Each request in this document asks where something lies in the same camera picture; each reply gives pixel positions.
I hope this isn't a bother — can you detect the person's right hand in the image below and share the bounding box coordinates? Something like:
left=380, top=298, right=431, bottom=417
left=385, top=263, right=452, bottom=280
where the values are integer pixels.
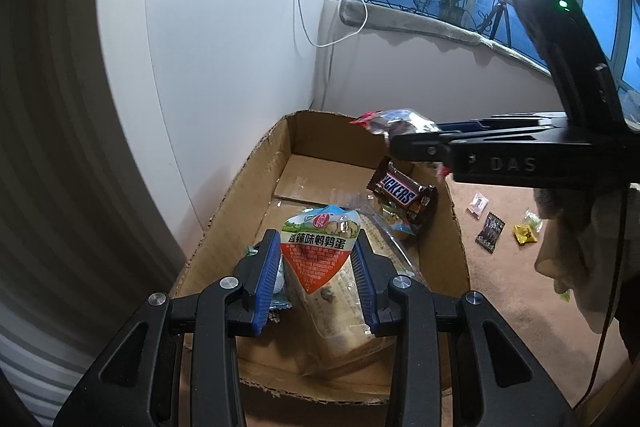
left=534, top=187, right=594, bottom=298

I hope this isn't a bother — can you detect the person's right forearm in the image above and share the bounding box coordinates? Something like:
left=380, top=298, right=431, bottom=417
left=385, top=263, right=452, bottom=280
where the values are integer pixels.
left=575, top=187, right=640, bottom=338

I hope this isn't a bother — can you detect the grey window sill mat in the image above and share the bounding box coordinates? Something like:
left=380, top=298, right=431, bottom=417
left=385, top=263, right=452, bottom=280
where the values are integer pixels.
left=337, top=0, right=551, bottom=75

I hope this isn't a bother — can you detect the yellow candy packet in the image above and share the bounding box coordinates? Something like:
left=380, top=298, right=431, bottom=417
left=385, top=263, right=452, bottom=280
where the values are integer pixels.
left=512, top=223, right=540, bottom=247

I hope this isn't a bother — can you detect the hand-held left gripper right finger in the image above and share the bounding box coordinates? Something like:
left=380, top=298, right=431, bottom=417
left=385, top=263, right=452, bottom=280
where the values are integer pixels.
left=350, top=237, right=581, bottom=427

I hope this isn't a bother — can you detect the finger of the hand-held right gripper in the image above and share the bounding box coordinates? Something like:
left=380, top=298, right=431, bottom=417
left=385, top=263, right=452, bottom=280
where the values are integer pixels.
left=436, top=111, right=571, bottom=134
left=387, top=130, right=458, bottom=167

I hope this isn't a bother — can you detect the clear red-edged snack packet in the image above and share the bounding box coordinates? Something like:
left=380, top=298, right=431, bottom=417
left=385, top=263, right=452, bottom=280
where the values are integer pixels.
left=349, top=107, right=448, bottom=179

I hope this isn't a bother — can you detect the pink candy packet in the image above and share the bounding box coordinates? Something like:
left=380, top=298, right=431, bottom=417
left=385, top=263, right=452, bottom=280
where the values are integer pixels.
left=466, top=192, right=490, bottom=215

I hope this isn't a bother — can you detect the teal snack packet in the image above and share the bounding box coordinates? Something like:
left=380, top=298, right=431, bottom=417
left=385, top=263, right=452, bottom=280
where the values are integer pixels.
left=245, top=244, right=293, bottom=325

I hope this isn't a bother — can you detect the clear bag of crackers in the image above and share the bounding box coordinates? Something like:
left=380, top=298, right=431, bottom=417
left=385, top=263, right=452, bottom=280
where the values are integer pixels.
left=287, top=207, right=416, bottom=373

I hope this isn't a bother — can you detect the red white quail egg packet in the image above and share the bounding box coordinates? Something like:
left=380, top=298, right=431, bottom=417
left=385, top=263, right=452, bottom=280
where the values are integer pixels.
left=280, top=204, right=362, bottom=295

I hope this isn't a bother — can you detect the black candy packet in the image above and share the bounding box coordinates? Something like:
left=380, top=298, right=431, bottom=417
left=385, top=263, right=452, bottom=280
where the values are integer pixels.
left=475, top=212, right=506, bottom=253

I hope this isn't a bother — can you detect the potted plant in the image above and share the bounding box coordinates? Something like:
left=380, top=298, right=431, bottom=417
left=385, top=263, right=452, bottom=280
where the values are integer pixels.
left=412, top=0, right=473, bottom=28

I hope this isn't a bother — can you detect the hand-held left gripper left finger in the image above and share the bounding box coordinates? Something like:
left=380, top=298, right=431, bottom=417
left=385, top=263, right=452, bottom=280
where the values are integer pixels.
left=52, top=229, right=286, bottom=427

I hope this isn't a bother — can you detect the white wardrobe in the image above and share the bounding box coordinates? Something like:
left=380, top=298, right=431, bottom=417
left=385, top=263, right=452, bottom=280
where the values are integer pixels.
left=95, top=0, right=331, bottom=258

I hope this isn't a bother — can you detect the large brown chocolate bar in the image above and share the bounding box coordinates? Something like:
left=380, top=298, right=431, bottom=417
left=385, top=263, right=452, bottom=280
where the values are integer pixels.
left=367, top=157, right=440, bottom=228

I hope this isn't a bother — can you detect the black tripod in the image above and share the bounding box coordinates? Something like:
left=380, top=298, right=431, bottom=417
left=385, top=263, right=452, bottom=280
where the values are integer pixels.
left=475, top=0, right=513, bottom=45

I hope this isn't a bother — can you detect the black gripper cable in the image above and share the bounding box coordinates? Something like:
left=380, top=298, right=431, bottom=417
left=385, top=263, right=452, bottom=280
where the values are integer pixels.
left=570, top=187, right=631, bottom=408

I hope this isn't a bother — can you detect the cardboard box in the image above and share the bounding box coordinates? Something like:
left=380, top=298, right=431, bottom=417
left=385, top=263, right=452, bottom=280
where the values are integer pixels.
left=167, top=110, right=471, bottom=408

